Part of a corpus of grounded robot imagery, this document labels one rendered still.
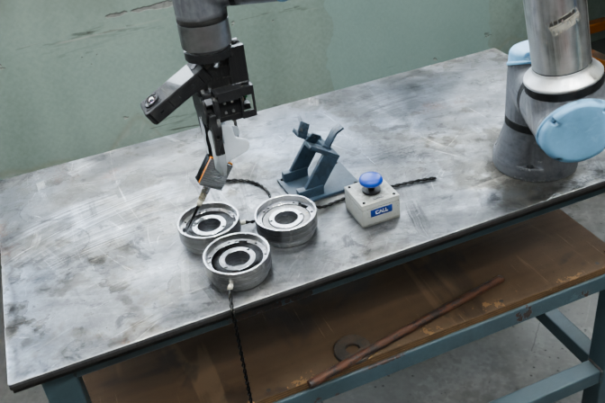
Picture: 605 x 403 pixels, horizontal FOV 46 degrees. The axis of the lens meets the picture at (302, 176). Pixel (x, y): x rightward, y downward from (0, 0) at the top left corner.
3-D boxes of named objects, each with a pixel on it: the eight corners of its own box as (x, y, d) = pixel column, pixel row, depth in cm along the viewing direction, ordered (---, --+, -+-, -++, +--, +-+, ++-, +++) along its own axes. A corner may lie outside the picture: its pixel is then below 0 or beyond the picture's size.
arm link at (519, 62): (562, 94, 131) (569, 25, 124) (587, 129, 119) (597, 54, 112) (496, 101, 131) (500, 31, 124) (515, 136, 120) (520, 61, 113)
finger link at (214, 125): (228, 156, 109) (217, 103, 105) (219, 159, 108) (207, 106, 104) (220, 147, 113) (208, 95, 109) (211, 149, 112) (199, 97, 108)
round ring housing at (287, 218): (286, 259, 114) (284, 238, 111) (244, 235, 120) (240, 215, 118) (331, 228, 119) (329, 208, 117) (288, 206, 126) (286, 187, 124)
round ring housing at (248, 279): (215, 251, 117) (212, 231, 115) (277, 252, 115) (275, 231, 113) (199, 294, 108) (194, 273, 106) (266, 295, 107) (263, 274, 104)
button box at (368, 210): (363, 228, 118) (362, 204, 116) (346, 208, 124) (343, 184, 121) (406, 214, 121) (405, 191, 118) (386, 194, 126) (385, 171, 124)
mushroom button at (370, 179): (366, 209, 119) (365, 184, 116) (356, 198, 122) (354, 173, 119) (387, 202, 120) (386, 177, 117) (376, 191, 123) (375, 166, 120)
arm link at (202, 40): (184, 32, 98) (169, 16, 105) (190, 63, 101) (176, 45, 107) (234, 20, 100) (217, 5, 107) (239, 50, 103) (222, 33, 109)
